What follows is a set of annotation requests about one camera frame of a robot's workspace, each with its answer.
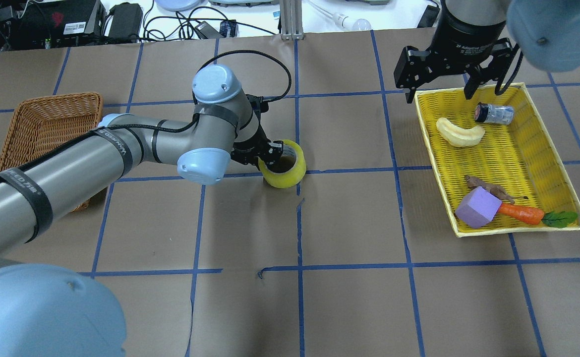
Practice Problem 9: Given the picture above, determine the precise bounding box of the yellow tape roll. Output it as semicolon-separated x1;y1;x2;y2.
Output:
257;139;307;189

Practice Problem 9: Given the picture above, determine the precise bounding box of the small dark-lidded jar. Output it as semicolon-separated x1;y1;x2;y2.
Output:
474;103;515;125

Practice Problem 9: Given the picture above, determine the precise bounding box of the yellow woven basket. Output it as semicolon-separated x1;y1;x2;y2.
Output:
414;83;580;237

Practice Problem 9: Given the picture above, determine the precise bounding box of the yellow banana toy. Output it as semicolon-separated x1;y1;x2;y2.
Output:
436;117;486;147

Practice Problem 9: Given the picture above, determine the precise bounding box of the brown toy animal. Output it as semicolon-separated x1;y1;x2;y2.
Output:
464;176;528;205

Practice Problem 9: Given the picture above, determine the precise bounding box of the purple foam cube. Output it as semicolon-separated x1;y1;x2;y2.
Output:
455;186;503;229

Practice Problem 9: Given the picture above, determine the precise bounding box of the white light bulb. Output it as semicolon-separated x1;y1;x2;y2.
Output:
332;13;372;31

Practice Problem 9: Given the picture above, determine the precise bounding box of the toy carrot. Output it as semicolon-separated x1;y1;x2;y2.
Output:
498;203;578;229

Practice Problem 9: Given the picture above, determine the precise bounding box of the brown wicker basket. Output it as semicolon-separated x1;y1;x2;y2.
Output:
0;92;104;214

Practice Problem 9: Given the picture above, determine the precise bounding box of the aluminium frame post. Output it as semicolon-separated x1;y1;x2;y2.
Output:
279;0;304;41

